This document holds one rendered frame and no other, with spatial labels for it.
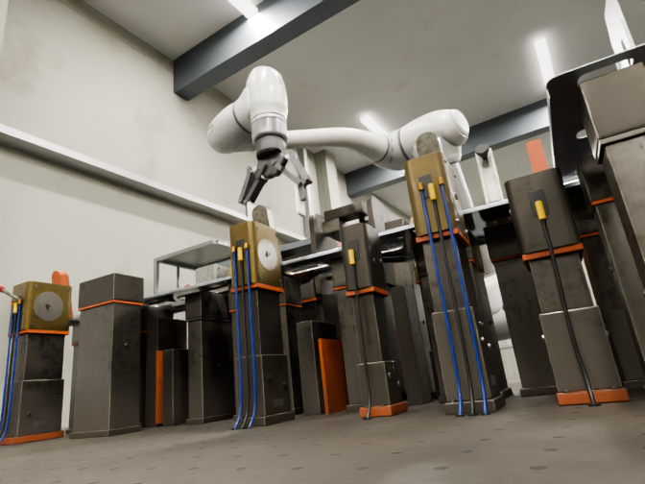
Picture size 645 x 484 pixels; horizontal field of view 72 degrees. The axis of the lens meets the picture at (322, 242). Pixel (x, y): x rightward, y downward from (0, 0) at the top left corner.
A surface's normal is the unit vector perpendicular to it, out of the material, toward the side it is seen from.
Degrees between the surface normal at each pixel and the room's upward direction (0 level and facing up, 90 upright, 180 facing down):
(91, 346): 90
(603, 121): 90
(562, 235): 90
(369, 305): 90
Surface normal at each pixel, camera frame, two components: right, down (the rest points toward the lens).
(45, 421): 0.87, -0.23
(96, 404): -0.47, -0.22
